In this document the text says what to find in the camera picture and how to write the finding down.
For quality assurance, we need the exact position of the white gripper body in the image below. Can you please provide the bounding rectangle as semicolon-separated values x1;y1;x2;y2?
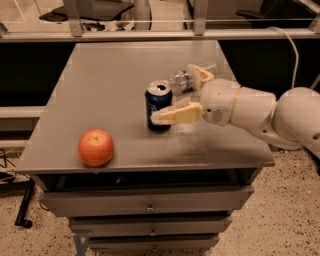
199;79;241;126

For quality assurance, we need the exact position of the grey drawer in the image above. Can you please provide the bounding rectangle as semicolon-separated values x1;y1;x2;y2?
88;235;219;252
40;185;254;217
70;216;232;237

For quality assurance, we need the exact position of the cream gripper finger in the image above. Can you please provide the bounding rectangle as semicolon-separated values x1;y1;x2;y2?
187;63;215;91
150;97;204;125

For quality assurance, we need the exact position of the bottom grey drawer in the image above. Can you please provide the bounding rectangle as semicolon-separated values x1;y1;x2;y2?
88;235;219;252

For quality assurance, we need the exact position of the grey metal rail frame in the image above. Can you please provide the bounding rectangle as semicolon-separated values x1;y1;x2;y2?
0;0;320;43

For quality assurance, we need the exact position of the black stand leg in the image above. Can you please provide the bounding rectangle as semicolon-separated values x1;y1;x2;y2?
15;180;35;229

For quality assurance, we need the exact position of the top grey drawer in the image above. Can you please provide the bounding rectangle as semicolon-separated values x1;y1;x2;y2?
40;185;254;217

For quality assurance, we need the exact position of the white cable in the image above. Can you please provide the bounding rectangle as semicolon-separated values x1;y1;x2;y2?
268;25;300;89

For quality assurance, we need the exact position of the grey drawer cabinet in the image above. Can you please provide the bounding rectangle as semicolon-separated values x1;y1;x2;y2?
14;40;276;256

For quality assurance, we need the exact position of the middle grey drawer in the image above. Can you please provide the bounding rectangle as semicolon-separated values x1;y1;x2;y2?
70;216;232;237

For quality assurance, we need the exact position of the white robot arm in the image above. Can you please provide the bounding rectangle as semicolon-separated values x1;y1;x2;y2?
151;64;320;158

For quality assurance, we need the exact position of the black office chair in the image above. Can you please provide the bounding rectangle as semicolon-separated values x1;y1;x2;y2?
40;0;134;23

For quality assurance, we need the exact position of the red apple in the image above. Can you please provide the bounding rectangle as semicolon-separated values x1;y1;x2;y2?
78;129;114;167

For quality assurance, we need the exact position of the blue pepsi can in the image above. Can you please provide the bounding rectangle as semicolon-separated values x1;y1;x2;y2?
145;80;173;132

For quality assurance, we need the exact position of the clear plastic water bottle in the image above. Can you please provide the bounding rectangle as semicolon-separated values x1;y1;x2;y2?
169;61;217;96

